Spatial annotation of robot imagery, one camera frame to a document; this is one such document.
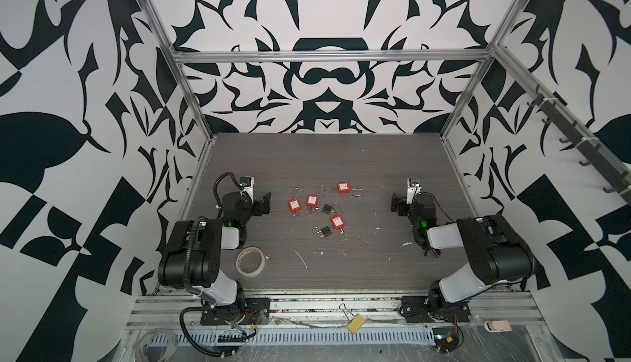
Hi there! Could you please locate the red padlock front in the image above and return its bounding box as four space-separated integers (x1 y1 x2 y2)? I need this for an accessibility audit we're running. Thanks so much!
330 203 346 234

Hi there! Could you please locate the red padlock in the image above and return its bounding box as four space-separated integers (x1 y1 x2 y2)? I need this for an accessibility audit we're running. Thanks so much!
288 187 302 217
330 203 346 234
332 182 365 198
307 185 326 215

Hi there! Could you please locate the small black padlock front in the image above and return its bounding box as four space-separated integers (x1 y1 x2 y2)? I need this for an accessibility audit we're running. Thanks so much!
312 227 333 238

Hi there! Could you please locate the small black padlock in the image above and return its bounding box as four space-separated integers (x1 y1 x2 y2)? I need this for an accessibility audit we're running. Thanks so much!
312 227 333 238
315 204 343 216

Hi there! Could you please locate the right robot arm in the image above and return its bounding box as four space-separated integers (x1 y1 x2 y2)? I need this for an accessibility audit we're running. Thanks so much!
391 193 537 310

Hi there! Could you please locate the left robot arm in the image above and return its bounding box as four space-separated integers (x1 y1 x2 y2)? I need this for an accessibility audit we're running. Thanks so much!
158 192 271 312

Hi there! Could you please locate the red padlock far left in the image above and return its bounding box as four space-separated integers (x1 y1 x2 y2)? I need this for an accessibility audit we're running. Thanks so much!
288 187 302 217

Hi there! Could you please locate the red padlock far back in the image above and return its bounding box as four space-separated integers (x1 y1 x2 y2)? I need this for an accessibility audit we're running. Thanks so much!
332 182 365 198

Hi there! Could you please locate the small black padlock back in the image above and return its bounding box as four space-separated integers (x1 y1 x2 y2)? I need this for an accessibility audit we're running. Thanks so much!
315 204 343 216

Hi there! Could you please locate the small electronics board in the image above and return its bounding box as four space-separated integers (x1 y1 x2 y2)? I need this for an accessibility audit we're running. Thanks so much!
432 326 464 355

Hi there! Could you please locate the pink white small object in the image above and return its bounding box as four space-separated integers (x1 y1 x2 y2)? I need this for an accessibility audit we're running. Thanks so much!
483 320 512 333

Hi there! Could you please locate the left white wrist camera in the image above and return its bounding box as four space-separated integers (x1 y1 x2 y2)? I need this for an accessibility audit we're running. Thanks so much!
239 176 255 201

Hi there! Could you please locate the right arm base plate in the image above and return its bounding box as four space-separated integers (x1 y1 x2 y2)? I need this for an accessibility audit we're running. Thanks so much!
398 296 471 324

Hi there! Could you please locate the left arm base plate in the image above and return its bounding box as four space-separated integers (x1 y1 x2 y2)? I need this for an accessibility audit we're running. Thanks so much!
200 298 270 326

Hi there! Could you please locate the white slotted cable duct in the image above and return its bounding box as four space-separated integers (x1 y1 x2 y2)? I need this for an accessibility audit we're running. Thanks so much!
190 327 435 347

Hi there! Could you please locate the black coat hook rail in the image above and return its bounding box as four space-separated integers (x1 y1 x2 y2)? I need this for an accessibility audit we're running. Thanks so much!
528 85 630 205

